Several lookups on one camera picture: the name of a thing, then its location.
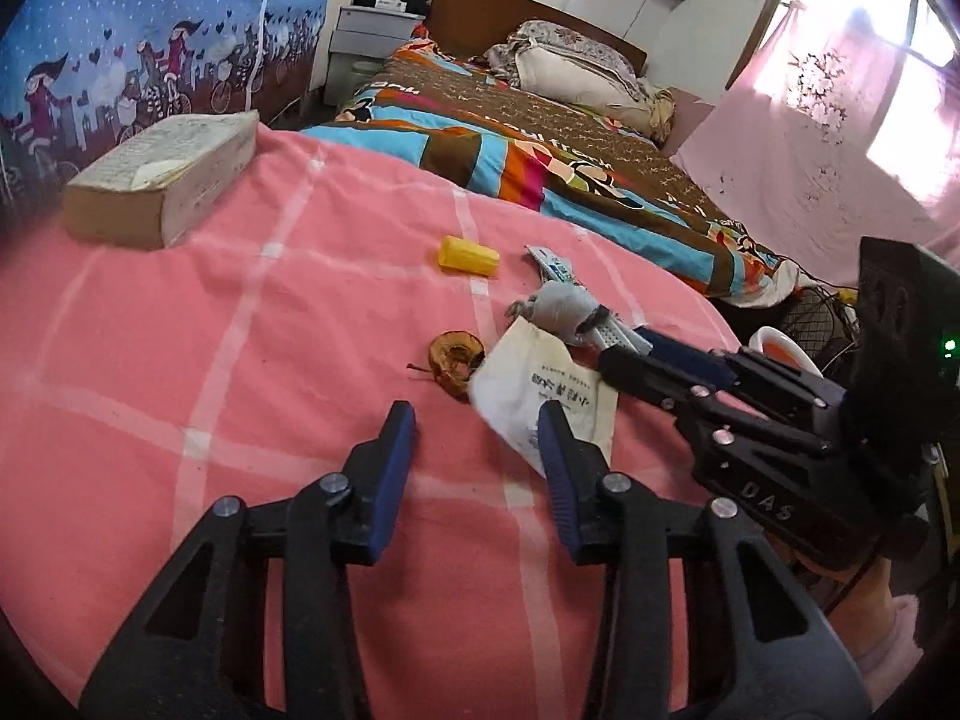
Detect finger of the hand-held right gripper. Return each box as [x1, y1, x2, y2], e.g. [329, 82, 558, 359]
[598, 345, 766, 428]
[637, 326, 841, 421]

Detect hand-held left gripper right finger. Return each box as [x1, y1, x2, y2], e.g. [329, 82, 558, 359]
[536, 401, 872, 720]

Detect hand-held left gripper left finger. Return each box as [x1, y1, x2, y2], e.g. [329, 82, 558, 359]
[79, 401, 417, 720]

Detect orange bucket with white rim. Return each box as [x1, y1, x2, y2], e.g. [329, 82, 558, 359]
[748, 325, 823, 377]

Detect white paper bag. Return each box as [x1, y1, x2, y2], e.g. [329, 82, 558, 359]
[468, 318, 620, 479]

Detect grey wad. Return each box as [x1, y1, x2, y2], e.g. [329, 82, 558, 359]
[508, 281, 610, 347]

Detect person's right forearm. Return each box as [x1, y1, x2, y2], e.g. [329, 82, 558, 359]
[776, 536, 927, 691]

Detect brown apple core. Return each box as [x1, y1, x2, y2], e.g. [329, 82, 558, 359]
[407, 330, 488, 398]

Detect pink checked blanket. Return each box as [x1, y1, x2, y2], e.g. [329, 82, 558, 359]
[0, 124, 751, 720]

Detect small yellow plastic cap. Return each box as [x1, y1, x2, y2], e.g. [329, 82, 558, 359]
[437, 235, 502, 281]

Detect colourful brown bedspread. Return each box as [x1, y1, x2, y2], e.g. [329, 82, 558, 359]
[298, 36, 812, 310]

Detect pink hanging sheet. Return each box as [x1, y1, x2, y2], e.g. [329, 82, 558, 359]
[666, 0, 960, 272]

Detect folded quilt and pillows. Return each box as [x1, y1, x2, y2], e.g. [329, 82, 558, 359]
[483, 19, 677, 142]

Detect wooden headboard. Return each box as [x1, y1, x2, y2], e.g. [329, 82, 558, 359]
[427, 0, 648, 77]

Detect thick old book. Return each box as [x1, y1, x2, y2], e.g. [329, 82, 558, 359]
[61, 110, 260, 251]

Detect grey nightstand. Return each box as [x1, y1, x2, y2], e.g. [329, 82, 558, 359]
[323, 4, 429, 107]

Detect blue dotted fabric wardrobe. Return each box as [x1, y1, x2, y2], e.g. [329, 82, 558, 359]
[0, 0, 347, 205]

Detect black wire fan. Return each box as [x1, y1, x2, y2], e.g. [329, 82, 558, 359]
[778, 287, 865, 377]

